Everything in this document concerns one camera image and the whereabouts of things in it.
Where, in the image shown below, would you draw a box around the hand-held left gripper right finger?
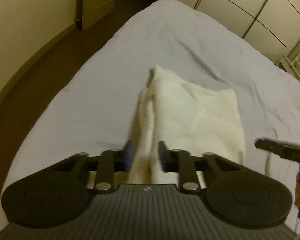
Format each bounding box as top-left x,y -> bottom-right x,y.
158,140 -> 243,195

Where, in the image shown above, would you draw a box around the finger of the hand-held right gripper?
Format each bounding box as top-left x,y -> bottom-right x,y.
255,137 -> 300,164

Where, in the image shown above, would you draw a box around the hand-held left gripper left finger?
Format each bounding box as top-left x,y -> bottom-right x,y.
52,140 -> 136,195

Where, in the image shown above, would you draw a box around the white towel with blue stripe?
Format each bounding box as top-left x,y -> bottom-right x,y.
86,65 -> 247,190

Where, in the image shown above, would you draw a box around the grey bed sheet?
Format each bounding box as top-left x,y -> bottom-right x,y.
0,0 -> 300,233

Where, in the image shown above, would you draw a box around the white desktop organizer shelf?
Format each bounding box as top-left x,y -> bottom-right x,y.
277,34 -> 300,88

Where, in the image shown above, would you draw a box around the white wardrobe doors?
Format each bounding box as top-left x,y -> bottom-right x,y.
192,0 -> 300,64

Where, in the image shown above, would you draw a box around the cream room door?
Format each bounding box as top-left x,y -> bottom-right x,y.
76,0 -> 121,31

